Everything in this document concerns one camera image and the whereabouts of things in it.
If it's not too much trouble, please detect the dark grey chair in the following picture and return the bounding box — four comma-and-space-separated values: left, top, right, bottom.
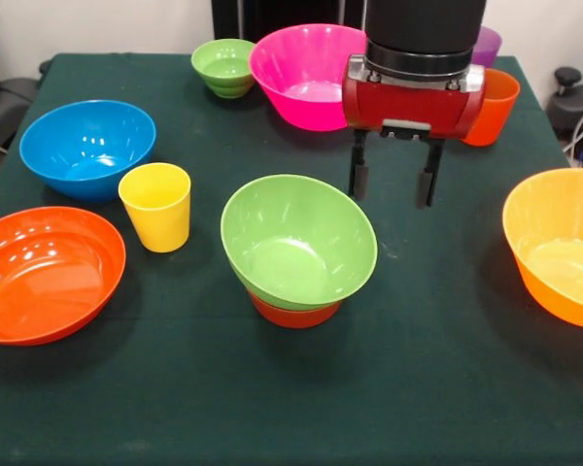
0, 76, 41, 151

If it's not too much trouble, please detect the yellow cup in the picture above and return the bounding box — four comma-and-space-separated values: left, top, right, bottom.
118, 162, 192, 254

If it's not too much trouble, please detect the large green bowl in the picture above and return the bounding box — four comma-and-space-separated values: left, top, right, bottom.
220, 174, 379, 313

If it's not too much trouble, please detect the black rounded base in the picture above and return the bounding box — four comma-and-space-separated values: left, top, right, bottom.
546, 82, 583, 161

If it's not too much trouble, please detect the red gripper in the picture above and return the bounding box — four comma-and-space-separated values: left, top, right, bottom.
341, 53, 488, 210

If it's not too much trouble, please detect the dark green tablecloth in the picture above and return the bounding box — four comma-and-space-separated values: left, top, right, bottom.
0, 51, 583, 466

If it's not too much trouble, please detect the black clamp knob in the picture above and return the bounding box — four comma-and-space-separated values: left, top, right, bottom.
553, 66, 583, 98

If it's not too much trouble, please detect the small orange bowl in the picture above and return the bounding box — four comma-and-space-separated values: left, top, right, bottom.
247, 289, 342, 330

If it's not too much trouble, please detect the large pink bowl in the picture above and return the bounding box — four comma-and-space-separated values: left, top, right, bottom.
248, 22, 369, 133

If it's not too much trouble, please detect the blue bowl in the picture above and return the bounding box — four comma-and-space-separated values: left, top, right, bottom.
18, 100, 157, 205

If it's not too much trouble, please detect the large yellow-orange bowl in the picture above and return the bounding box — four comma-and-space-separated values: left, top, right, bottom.
502, 167, 583, 330

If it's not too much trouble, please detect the orange cup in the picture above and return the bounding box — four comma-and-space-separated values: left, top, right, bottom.
461, 68, 522, 148

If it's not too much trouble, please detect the small green ribbed bowl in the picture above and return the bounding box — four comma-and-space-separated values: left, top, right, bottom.
190, 38, 257, 100

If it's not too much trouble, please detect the wide shallow orange bowl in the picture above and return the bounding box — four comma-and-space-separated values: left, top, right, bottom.
0, 206, 127, 348

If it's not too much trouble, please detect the purple cup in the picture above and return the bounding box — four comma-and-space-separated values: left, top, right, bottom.
469, 25, 503, 69

